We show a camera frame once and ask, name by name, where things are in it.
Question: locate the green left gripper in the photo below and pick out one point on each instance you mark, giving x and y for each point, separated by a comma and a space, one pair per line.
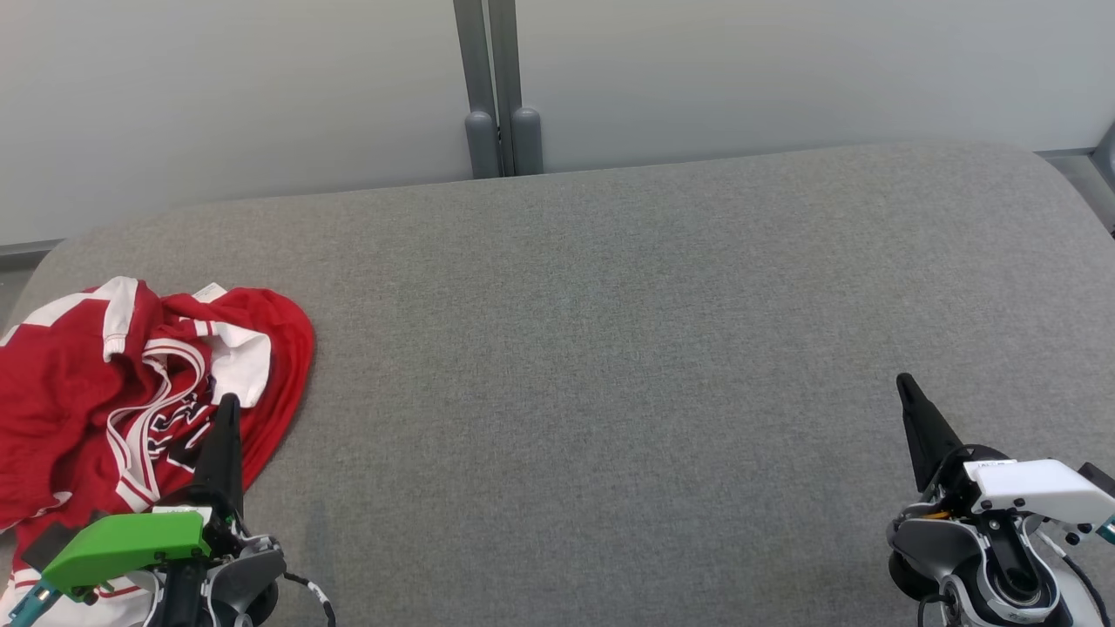
122, 544

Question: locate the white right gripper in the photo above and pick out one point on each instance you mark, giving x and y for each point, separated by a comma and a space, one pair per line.
1028, 488

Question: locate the red basketball jersey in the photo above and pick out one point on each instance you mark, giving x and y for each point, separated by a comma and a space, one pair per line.
279, 366

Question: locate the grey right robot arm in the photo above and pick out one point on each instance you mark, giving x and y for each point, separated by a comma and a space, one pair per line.
932, 544

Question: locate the grey angled partition support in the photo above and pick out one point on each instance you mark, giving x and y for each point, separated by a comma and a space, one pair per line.
26, 251
1108, 165

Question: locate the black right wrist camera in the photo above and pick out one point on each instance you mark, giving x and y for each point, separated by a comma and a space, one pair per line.
1099, 479

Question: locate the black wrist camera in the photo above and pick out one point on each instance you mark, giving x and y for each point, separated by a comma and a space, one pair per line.
1099, 479
52, 544

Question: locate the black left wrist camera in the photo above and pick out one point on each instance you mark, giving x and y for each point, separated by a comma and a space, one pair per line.
52, 544

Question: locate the grey metal partition post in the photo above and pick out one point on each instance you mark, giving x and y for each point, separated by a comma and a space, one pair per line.
477, 139
527, 139

